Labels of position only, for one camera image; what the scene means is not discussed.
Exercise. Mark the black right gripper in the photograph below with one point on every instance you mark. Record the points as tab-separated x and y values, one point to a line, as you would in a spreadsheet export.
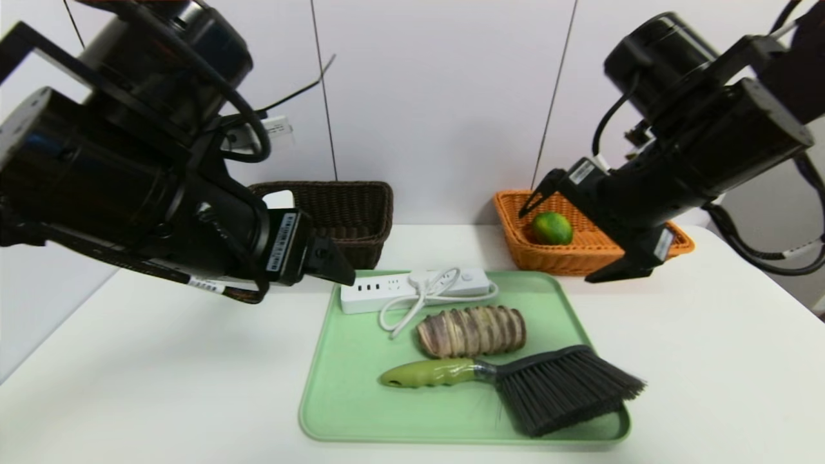
620	216

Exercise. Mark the light green plastic tray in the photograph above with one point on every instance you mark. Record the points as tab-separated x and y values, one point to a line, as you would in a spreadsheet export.
399	399

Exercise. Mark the green round citrus fruit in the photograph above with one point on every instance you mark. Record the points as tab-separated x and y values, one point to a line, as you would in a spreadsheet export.
552	229

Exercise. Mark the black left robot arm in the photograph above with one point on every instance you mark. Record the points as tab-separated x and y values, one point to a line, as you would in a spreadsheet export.
97	180

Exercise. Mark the white rounded box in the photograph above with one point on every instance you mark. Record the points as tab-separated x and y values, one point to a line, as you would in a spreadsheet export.
280	200

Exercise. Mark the orange wicker basket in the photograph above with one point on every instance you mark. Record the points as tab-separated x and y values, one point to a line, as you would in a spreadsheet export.
548	261

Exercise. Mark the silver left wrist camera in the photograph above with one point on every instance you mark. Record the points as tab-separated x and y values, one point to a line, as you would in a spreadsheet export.
271	129

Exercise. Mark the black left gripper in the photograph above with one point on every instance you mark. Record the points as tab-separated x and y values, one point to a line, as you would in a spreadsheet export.
288	247

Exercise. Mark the dark brown wicker basket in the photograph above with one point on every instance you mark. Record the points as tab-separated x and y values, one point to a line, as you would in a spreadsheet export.
354	219

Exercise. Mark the striped brown taro root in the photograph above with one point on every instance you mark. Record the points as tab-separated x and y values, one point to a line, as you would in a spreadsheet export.
470	332

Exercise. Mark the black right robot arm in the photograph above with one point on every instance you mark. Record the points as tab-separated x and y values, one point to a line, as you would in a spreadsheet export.
722	129

